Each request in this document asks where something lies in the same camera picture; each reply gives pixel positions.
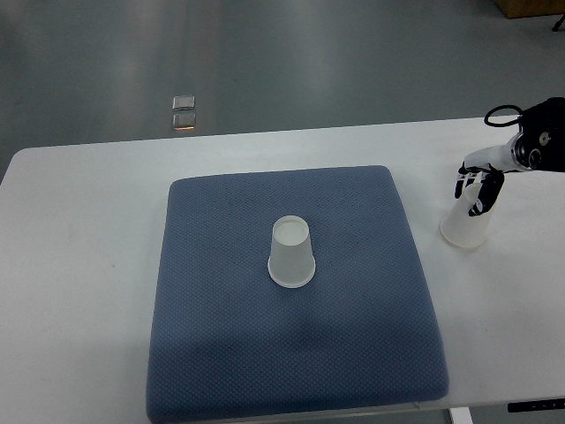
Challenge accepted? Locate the black table control panel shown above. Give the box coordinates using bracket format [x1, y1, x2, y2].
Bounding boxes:
[507, 398, 565, 413]

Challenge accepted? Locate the white paper cup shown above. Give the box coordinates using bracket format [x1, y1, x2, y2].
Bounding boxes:
[267, 216, 316, 289]
[440, 184, 493, 249]

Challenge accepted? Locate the blue-grey fabric cushion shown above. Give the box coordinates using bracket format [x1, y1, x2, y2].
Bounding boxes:
[147, 165, 449, 423]

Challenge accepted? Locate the white paper cup on cushion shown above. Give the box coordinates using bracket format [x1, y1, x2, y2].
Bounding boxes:
[267, 216, 316, 289]

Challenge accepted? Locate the metal floor plate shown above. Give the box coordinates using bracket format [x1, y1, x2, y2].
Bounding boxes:
[172, 95, 195, 110]
[172, 112, 196, 131]

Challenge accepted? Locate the lower metal floor plate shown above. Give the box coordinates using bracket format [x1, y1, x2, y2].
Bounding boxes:
[172, 112, 196, 131]

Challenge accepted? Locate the upper metal floor plate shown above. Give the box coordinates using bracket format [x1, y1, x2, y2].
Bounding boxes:
[172, 95, 195, 110]

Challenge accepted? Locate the brown wooden box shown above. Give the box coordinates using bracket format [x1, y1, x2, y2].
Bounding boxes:
[493, 0, 564, 19]

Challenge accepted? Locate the black tripod leg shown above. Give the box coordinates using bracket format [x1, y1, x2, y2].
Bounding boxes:
[552, 14, 565, 32]

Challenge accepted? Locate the white table leg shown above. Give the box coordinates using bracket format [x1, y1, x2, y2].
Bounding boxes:
[448, 407, 473, 424]

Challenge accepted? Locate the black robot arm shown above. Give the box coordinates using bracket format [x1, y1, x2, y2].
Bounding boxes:
[484, 97, 564, 172]

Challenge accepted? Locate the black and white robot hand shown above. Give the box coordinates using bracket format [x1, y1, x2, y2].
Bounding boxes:
[455, 145, 521, 217]

